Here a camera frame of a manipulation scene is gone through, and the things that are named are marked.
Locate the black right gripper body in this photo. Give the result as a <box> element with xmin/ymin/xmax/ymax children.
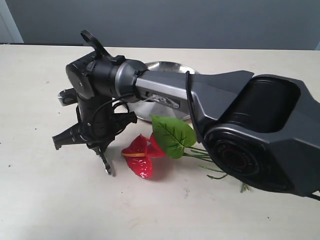
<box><xmin>52</xmin><ymin>94</ymin><xmax>137</xmax><ymax>150</ymax></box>

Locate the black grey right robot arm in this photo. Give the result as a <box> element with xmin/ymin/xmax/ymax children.
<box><xmin>53</xmin><ymin>54</ymin><xmax>320</xmax><ymax>198</ymax></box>

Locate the round steel plate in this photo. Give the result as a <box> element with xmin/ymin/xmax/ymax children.
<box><xmin>127</xmin><ymin>61</ymin><xmax>200</xmax><ymax>122</ymax></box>

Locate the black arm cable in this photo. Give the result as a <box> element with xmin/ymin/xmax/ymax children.
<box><xmin>87</xmin><ymin>29</ymin><xmax>208</xmax><ymax>146</ymax></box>

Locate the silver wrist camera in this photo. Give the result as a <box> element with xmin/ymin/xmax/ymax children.
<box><xmin>57</xmin><ymin>88</ymin><xmax>78</xmax><ymax>107</ymax></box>

